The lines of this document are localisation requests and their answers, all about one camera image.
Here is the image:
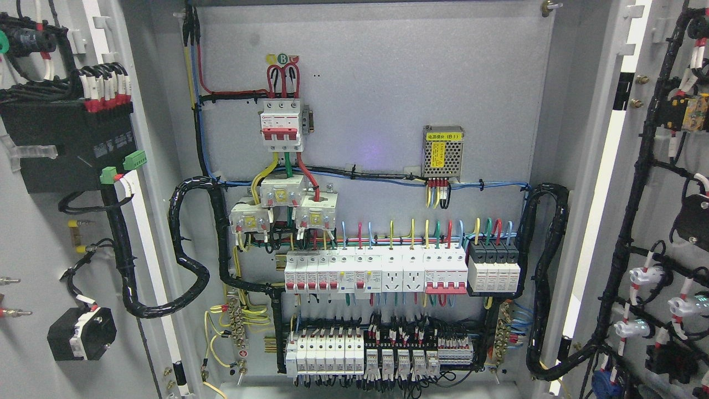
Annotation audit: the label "white rotary selector switch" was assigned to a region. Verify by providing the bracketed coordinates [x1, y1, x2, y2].
[47, 306, 117, 361]

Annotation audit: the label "red handle circuit breaker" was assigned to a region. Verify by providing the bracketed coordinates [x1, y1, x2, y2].
[423, 248, 468, 295]

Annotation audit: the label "left black cable loom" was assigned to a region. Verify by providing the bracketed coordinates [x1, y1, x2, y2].
[100, 176, 286, 375]

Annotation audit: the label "black white surge protector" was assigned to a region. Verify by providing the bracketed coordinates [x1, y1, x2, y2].
[467, 242, 521, 298]

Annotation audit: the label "white lower breaker row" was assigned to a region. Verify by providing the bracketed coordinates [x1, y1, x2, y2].
[285, 328, 366, 378]

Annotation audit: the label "right black cable loom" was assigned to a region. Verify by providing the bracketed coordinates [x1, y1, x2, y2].
[518, 183, 572, 382]

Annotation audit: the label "white current transformers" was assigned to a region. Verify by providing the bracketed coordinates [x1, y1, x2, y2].
[229, 175, 338, 233]

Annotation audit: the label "black cable loom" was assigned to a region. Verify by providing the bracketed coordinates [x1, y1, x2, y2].
[518, 183, 572, 382]
[100, 176, 286, 375]

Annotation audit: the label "grey cabinet door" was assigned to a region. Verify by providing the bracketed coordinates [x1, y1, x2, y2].
[563, 1, 707, 398]
[2, 1, 199, 398]

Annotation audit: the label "metal mesh power supply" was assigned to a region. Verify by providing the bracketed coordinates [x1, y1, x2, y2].
[422, 125, 464, 178]

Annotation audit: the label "brass ground terminal bar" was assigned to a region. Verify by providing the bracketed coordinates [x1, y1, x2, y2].
[491, 300, 512, 368]

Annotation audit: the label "black digital power meter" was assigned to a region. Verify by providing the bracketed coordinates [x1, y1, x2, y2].
[2, 100, 137, 194]

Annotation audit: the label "white socket breaker row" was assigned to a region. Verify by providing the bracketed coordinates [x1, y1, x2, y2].
[284, 247, 425, 295]

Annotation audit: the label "red main circuit breaker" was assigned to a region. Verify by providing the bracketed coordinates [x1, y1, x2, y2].
[259, 98, 314, 152]

